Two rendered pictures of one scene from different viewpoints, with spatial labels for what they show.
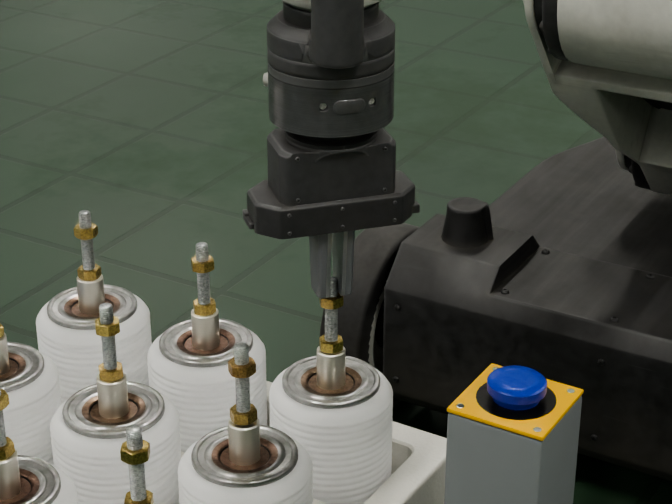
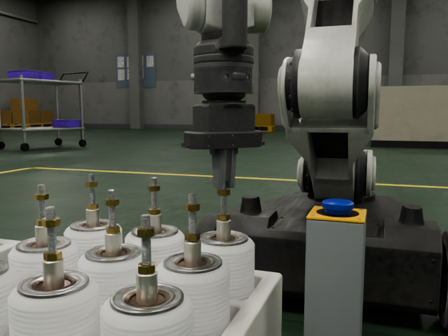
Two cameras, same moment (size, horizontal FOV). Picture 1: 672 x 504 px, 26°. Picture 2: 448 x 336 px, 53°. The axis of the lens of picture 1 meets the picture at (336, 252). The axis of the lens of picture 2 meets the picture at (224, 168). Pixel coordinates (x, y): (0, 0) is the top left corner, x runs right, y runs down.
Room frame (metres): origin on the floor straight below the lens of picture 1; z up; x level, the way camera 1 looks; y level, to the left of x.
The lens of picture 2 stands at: (0.32, 0.14, 0.44)
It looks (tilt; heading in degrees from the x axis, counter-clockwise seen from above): 7 degrees down; 348
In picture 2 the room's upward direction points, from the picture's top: straight up
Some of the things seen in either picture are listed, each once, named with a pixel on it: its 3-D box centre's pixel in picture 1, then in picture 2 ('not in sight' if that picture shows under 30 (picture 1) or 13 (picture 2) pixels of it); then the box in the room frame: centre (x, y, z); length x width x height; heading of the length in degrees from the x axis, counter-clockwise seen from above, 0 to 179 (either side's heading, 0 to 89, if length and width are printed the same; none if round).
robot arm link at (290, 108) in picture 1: (330, 138); (223, 106); (0.97, 0.00, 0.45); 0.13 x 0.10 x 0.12; 107
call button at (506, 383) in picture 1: (516, 391); (337, 208); (0.84, -0.12, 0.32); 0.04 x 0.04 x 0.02
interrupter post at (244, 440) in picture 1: (244, 440); (193, 253); (0.86, 0.06, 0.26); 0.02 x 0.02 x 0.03
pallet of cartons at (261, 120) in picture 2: not in sight; (251, 122); (10.82, -2.66, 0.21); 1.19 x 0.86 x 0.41; 60
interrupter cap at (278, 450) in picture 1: (244, 456); (193, 263); (0.86, 0.06, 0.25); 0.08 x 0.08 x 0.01
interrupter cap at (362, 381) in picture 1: (331, 382); (223, 239); (0.96, 0.00, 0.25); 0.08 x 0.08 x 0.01
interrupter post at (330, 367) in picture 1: (331, 367); (223, 230); (0.96, 0.00, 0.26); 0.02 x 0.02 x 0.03
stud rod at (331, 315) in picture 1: (331, 323); (223, 205); (0.96, 0.00, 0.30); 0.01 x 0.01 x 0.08
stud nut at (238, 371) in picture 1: (241, 366); (192, 207); (0.86, 0.06, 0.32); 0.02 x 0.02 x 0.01; 22
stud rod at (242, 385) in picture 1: (242, 392); (192, 223); (0.86, 0.06, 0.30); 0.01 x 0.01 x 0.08
